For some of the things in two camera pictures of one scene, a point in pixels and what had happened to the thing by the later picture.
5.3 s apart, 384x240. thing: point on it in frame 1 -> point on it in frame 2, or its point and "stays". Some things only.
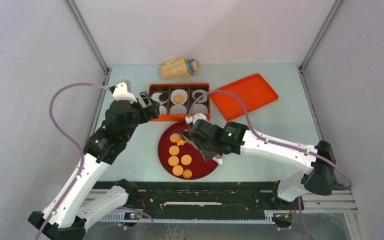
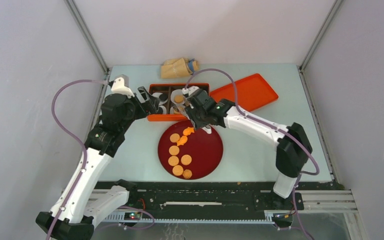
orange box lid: (253, 91) stays
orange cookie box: (175, 100) stays
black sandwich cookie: (163, 97) stays
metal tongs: (189, 140) -> (182, 108)
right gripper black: (194, 140) -> (192, 115)
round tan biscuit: (178, 98) stays
